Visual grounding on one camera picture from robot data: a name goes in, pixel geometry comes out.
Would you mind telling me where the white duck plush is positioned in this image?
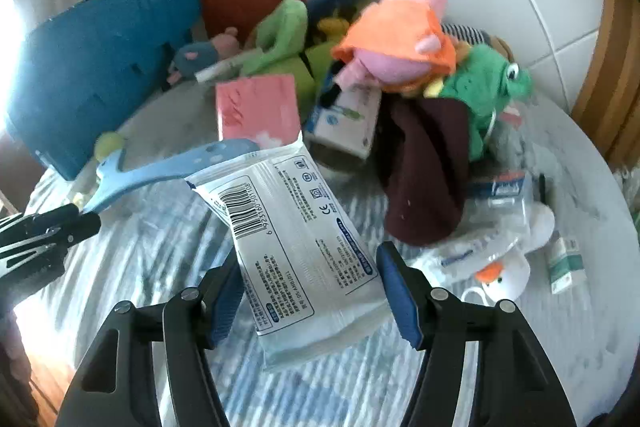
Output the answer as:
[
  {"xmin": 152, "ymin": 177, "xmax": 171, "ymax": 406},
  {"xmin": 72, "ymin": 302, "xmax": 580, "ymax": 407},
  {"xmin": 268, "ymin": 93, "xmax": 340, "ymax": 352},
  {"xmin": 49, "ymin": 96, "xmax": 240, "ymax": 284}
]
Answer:
[{"xmin": 410, "ymin": 202, "xmax": 555, "ymax": 303}]

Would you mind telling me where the wooden door frame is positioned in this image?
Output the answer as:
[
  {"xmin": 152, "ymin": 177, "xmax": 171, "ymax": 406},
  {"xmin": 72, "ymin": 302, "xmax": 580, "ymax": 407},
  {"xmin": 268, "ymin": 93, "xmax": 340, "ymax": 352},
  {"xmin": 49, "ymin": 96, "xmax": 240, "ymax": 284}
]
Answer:
[{"xmin": 572, "ymin": 0, "xmax": 640, "ymax": 168}]

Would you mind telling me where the blue plastic storage crate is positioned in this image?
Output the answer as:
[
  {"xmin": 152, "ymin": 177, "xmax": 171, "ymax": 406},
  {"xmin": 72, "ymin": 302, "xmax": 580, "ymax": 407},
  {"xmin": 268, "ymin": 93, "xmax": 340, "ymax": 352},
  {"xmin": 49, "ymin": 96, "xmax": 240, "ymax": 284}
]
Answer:
[{"xmin": 6, "ymin": 0, "xmax": 201, "ymax": 181}]

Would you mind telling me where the green frog plush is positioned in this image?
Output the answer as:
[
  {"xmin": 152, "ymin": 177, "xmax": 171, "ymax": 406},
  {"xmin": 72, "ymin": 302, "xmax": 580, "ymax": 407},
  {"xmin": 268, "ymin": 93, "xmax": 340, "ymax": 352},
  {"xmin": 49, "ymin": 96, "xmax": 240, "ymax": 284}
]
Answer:
[{"xmin": 438, "ymin": 44, "xmax": 533, "ymax": 161}]

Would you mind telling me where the small green white box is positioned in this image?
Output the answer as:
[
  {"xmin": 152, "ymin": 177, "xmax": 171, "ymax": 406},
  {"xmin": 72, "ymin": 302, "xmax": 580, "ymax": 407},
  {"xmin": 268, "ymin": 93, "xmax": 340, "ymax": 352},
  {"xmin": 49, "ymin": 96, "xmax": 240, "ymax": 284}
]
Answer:
[{"xmin": 546, "ymin": 231, "xmax": 587, "ymax": 295}]

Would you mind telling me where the small pig plush blue shirt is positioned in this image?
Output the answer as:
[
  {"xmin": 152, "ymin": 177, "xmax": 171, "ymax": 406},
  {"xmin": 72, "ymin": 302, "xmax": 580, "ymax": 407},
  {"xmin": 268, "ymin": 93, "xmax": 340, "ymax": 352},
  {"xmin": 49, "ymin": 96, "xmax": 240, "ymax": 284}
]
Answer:
[{"xmin": 167, "ymin": 27, "xmax": 242, "ymax": 86}]

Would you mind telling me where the dark maroon cloth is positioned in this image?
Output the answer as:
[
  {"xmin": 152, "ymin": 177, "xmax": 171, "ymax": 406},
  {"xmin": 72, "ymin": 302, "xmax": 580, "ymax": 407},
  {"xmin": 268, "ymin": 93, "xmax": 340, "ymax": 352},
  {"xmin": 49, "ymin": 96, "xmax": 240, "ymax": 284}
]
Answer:
[{"xmin": 371, "ymin": 93, "xmax": 469, "ymax": 247}]

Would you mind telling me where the light blue plastic shoehorn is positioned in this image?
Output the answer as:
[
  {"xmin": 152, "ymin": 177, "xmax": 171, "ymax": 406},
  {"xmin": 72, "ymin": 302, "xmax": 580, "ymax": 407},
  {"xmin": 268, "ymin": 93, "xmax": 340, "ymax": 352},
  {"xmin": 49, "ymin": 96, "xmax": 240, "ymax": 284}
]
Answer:
[{"xmin": 81, "ymin": 139, "xmax": 259, "ymax": 213}]

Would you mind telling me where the light green plush toy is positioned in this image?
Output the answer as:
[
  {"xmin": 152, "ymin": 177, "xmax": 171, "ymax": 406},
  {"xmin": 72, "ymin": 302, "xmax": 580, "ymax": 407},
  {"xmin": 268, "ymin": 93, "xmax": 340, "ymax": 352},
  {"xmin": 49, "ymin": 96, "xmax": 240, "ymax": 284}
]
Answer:
[{"xmin": 240, "ymin": 0, "xmax": 338, "ymax": 121}]

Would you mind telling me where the pink tissue pack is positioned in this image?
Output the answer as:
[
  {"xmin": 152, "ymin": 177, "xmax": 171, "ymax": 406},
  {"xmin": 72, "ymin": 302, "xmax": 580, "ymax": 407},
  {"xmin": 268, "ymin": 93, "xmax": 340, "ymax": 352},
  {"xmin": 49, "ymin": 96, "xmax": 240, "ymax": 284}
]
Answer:
[{"xmin": 215, "ymin": 74, "xmax": 300, "ymax": 150}]

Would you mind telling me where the white blue medicine box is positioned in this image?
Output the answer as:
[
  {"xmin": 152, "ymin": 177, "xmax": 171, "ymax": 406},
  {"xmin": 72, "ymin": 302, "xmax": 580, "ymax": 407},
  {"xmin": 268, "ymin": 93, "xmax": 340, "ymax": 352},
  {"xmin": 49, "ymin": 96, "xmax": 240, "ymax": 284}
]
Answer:
[{"xmin": 305, "ymin": 86, "xmax": 382, "ymax": 159}]

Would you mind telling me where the pink pig plush orange dress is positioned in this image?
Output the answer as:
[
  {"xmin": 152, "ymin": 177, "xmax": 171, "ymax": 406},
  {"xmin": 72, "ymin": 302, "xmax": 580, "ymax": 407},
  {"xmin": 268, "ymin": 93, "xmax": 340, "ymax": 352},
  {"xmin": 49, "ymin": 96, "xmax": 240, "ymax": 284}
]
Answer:
[{"xmin": 319, "ymin": 0, "xmax": 457, "ymax": 108}]

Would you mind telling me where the white wet wipes pack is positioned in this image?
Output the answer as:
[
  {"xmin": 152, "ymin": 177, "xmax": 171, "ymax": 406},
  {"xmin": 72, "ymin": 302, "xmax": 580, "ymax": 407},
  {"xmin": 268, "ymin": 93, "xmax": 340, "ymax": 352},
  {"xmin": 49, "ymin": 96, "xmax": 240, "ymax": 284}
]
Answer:
[{"xmin": 188, "ymin": 140, "xmax": 390, "ymax": 372}]

